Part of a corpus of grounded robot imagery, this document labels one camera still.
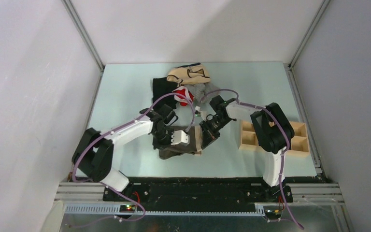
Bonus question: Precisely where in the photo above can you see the circuit board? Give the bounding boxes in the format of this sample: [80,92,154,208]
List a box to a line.
[264,208,284,221]
[119,204,137,214]

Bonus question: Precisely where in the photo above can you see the grey striped underwear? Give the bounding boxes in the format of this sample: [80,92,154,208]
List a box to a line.
[186,82,219,103]

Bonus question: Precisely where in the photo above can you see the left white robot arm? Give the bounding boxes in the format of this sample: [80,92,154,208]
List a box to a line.
[71,105,189,201]

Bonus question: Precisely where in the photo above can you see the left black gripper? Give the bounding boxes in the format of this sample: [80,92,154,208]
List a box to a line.
[152,128,177,151]

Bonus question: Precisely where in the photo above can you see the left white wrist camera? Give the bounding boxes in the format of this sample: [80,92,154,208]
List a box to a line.
[171,130,190,145]

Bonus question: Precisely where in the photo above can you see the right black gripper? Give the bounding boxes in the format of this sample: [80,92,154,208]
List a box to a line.
[199,116,232,150]

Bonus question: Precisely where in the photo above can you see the right circuit board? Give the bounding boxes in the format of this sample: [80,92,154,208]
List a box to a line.
[264,208,284,221]

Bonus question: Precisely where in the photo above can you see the aluminium frame rail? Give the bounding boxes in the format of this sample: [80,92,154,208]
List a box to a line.
[55,178,352,232]

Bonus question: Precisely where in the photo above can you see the red white underwear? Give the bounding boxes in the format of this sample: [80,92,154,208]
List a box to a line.
[172,86,194,106]

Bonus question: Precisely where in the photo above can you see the brown boxer briefs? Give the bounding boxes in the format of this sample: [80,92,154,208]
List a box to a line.
[152,126,203,160]

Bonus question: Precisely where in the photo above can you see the beige underwear black trim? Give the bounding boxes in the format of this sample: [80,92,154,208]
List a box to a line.
[167,63,211,86]

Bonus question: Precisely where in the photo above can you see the left circuit board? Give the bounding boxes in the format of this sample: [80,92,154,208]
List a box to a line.
[119,204,137,214]

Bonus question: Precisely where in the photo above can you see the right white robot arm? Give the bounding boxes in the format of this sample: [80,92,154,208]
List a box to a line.
[199,96,295,202]

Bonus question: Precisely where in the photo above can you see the wooden compartment box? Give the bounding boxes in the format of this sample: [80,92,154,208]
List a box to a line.
[238,120,310,158]

